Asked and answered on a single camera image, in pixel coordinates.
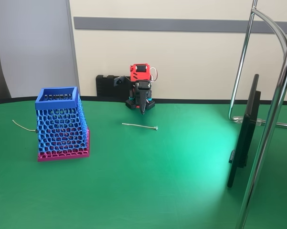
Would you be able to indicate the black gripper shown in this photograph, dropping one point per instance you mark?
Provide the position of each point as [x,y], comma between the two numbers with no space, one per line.
[142,95]

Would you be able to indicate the long metal screw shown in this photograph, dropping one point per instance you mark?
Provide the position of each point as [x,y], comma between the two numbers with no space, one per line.
[138,125]

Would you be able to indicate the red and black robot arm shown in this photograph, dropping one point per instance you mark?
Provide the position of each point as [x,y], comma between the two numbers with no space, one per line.
[139,71]

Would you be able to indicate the blue and pink mesh basket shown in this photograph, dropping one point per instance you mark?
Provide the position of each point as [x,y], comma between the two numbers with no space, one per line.
[59,124]

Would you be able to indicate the thin grey wire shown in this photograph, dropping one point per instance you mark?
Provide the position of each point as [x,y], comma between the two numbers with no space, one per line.
[21,126]

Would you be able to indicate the black plastic tool case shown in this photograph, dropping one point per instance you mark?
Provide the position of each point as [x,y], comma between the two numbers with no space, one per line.
[105,87]

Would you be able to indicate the clear plastic foot clip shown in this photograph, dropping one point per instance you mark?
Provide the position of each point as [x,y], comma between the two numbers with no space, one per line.
[240,118]

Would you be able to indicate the black flat monitor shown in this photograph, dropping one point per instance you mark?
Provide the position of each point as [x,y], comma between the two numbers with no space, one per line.
[244,133]

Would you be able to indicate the thick chrome pole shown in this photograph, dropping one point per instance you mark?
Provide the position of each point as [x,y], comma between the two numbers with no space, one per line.
[269,124]

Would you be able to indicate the grey wall rail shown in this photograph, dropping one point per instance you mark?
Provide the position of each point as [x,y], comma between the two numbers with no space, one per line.
[181,24]

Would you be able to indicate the thin chrome tube frame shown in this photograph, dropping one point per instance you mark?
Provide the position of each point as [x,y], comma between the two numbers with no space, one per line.
[241,59]

